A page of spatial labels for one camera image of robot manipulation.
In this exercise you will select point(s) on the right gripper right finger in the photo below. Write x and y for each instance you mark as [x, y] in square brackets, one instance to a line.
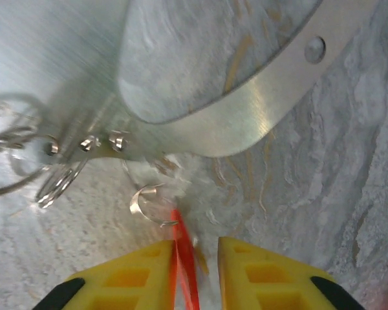
[262, 284]

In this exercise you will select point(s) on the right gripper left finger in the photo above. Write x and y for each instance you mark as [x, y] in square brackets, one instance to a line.
[126, 281]

